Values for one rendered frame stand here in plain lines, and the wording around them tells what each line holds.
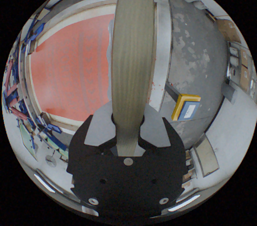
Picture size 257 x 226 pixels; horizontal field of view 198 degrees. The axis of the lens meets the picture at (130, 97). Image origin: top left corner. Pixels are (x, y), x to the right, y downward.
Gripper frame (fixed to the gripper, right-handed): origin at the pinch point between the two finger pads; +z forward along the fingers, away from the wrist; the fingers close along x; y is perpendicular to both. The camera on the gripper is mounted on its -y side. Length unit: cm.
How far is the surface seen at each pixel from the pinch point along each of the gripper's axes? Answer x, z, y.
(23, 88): -72, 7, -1
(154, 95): 7.5, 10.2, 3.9
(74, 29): -18.3, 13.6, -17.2
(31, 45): -48, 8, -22
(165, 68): 9.5, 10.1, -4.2
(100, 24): -8.9, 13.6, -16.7
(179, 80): 86, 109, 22
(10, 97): -130, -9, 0
